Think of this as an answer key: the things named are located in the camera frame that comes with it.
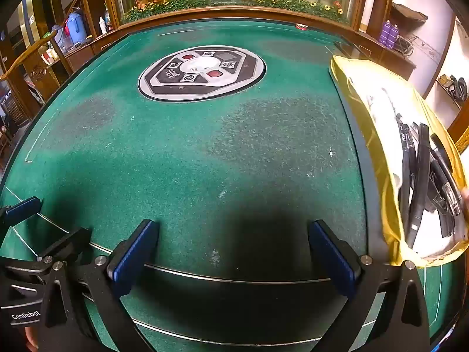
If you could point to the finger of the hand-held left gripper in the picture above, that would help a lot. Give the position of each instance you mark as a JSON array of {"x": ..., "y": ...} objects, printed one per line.
[
  {"x": 22, "y": 209},
  {"x": 64, "y": 244}
]

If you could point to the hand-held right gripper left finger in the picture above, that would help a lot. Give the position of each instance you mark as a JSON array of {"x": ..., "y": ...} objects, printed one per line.
[{"x": 131, "y": 260}]

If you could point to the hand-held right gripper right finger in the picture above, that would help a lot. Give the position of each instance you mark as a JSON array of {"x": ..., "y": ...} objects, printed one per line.
[{"x": 331, "y": 260}]

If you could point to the thick black marker grey cap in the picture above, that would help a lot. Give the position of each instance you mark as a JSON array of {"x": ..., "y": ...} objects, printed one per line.
[{"x": 419, "y": 176}]

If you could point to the wooden chair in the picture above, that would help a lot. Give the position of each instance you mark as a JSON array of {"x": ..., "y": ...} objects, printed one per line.
[{"x": 33, "y": 49}]

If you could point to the clear plastic jug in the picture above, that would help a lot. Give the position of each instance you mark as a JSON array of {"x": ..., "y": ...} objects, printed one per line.
[{"x": 59, "y": 38}]

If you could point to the round table control panel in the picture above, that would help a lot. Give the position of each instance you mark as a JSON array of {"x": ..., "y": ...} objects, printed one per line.
[{"x": 165, "y": 80}]

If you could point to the blue thermos jug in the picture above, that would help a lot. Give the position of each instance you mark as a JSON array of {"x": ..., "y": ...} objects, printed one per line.
[{"x": 76, "y": 27}]

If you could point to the purple bottle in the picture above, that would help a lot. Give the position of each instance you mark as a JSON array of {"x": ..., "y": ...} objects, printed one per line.
[
  {"x": 384, "y": 33},
  {"x": 394, "y": 36}
]

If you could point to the small red patterned object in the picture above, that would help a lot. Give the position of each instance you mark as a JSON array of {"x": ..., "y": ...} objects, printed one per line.
[{"x": 301, "y": 26}]

